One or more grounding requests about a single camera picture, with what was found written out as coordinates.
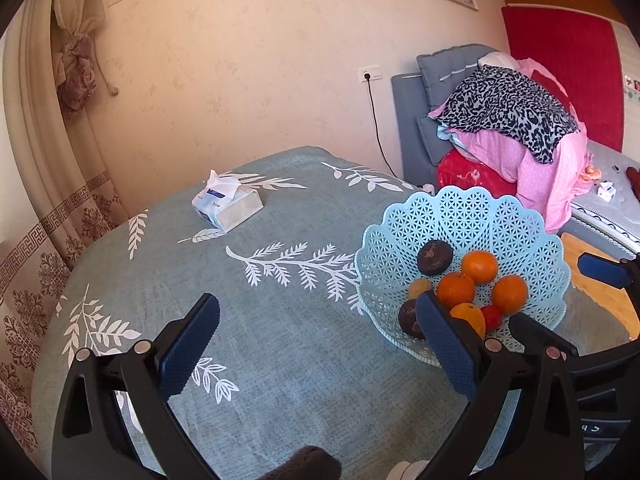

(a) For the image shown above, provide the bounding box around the white pillow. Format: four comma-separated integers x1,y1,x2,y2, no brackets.
477,51,521,71

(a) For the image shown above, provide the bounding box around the red tomato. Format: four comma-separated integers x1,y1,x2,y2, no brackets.
480,304,504,333

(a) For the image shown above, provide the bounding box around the grey cushioned chair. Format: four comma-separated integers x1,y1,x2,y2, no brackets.
391,42,640,256

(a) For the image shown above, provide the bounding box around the light blue lattice fruit basket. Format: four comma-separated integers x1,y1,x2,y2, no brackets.
354,186,572,365

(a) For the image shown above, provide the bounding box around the dark brown fuzzy cloth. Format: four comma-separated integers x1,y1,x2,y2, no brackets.
270,445,343,480

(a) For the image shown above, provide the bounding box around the white object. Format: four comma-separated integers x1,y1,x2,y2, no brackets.
387,460,426,480

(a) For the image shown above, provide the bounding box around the white tissue pack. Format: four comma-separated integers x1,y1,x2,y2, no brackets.
191,170,264,233

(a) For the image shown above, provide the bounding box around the red wall panel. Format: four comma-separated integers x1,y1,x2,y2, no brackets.
501,5,626,153

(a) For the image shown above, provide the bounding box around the grey-green leaf print tablecloth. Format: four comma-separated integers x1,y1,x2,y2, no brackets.
30,146,633,480

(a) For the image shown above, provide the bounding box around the dark brown round fruit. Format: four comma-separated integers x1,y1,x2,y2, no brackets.
417,240,454,276

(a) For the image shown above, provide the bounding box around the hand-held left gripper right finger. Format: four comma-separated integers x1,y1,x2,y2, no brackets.
416,291,587,480

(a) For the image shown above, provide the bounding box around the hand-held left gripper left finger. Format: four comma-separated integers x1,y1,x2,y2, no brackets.
51,292,221,480

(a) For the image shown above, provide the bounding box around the red floral blanket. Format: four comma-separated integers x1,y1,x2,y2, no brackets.
437,147,518,198

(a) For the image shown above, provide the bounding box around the large orange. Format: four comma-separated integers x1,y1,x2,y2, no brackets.
460,250,500,285
491,275,529,315
436,271,476,310
449,302,487,339

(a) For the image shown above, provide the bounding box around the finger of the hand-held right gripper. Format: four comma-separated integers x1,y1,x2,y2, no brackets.
577,254,640,291
509,312,581,358

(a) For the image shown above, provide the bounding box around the beige patterned curtain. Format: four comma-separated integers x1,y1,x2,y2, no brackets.
0,0,133,441

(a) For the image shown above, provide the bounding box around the leopard print blanket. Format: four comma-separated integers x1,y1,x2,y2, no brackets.
436,67,580,163

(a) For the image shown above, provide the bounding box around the grey bed mat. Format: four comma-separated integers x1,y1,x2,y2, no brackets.
570,140,640,253

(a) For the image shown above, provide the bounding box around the pile of clothes on chair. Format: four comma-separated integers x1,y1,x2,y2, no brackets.
429,57,590,233

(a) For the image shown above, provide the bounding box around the black power cable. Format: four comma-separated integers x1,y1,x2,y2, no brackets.
365,76,397,177

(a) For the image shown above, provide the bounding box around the curtain tieback with tassel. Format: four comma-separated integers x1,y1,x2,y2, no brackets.
52,30,121,118

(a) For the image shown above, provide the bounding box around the large grey cushion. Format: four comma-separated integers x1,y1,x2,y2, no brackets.
417,44,501,93

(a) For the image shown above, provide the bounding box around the small grey cushion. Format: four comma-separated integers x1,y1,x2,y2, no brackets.
417,116,453,166

